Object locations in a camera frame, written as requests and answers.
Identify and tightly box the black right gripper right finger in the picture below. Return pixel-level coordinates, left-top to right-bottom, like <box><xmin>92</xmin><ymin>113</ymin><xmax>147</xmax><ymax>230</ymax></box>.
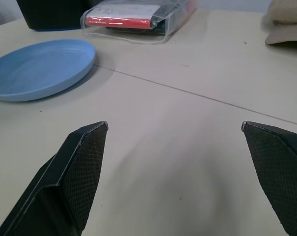
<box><xmin>241</xmin><ymin>121</ymin><xmax>297</xmax><ymax>236</ymax></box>

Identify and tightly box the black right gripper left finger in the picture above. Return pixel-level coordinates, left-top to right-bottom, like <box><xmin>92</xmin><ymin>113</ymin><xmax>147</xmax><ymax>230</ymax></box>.
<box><xmin>0</xmin><ymin>121</ymin><xmax>109</xmax><ymax>236</ymax></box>

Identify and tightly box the blue round plate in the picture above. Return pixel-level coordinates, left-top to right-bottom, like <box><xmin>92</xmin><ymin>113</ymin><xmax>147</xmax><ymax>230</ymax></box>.
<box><xmin>0</xmin><ymin>38</ymin><xmax>97</xmax><ymax>103</ymax></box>

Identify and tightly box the beige folded cloth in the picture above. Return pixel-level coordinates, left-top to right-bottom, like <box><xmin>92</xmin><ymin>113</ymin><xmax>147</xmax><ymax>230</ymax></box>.
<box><xmin>265</xmin><ymin>0</ymin><xmax>297</xmax><ymax>45</ymax></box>

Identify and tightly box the red flat package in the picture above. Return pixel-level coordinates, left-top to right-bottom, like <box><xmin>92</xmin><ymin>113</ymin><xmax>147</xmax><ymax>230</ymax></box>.
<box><xmin>85</xmin><ymin>16</ymin><xmax>154</xmax><ymax>30</ymax></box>

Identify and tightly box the black box with blue base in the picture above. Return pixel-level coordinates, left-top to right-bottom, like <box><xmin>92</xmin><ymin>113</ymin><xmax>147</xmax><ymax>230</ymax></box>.
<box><xmin>15</xmin><ymin>0</ymin><xmax>107</xmax><ymax>32</ymax></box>

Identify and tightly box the clear plastic zipper pouch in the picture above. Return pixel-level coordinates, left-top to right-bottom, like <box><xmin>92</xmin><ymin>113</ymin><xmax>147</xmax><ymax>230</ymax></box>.
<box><xmin>80</xmin><ymin>0</ymin><xmax>198</xmax><ymax>45</ymax></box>

